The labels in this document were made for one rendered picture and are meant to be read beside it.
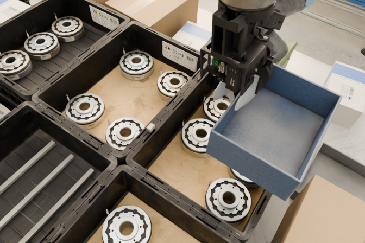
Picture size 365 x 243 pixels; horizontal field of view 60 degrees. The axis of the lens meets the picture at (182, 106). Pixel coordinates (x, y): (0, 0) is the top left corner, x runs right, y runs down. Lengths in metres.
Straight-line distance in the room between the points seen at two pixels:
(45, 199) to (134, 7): 0.73
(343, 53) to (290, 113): 2.06
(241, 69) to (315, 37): 2.31
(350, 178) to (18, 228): 0.88
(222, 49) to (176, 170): 0.44
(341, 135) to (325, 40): 1.65
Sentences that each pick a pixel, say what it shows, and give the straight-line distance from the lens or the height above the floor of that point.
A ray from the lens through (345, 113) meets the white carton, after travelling 1.13.
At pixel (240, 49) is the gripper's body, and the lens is 0.41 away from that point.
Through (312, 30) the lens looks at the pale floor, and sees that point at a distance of 2.78.
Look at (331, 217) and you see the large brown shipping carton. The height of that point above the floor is 0.90.
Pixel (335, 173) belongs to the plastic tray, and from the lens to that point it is 1.05.
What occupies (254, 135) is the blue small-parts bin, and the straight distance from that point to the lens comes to 0.58.
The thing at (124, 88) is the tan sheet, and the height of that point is 0.83.
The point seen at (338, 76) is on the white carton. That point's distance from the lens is 1.19.
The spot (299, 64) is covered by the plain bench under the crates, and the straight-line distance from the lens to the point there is 1.32.
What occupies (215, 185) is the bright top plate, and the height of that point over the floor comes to 0.86.
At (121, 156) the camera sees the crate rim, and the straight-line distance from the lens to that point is 0.70.
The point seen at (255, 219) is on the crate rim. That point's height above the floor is 0.93.
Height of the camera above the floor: 1.53
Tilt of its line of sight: 51 degrees down
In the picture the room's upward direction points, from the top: 4 degrees clockwise
